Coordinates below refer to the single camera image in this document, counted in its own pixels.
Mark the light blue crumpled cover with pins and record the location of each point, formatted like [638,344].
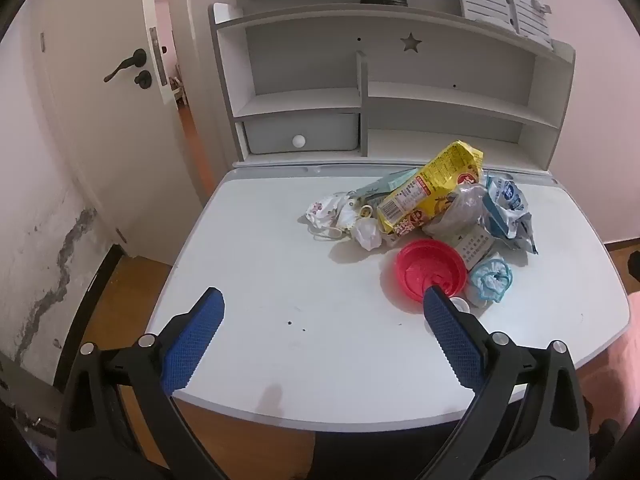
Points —
[492,280]

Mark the red plastic lid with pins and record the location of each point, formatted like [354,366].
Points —
[425,265]

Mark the white printed carton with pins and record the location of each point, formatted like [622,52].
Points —
[472,250]

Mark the white crumpled plastic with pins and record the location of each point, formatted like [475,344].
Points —
[367,232]

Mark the white grey desk hutch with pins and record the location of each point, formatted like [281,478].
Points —
[300,60]

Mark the white tape roll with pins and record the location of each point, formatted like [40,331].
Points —
[366,211]

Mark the white printed face mask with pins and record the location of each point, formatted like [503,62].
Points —
[325,210]

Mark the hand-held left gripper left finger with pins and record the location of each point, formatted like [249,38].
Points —
[195,340]

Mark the blue white plastic wrapper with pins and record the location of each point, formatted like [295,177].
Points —
[507,200]

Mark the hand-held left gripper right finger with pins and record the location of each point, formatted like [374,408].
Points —
[450,335]

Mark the white door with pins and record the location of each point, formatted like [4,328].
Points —
[110,160]

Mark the teal booklet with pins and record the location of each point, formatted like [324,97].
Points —
[390,184]

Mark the white bottle cap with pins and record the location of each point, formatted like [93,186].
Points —
[460,304]

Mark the grey drawer with white knob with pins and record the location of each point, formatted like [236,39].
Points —
[320,132]

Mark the black door lock knob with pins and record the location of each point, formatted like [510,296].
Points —
[142,80]

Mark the clear plastic bag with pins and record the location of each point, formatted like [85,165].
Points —
[460,215]

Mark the yellow snack bag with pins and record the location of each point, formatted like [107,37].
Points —
[425,185]

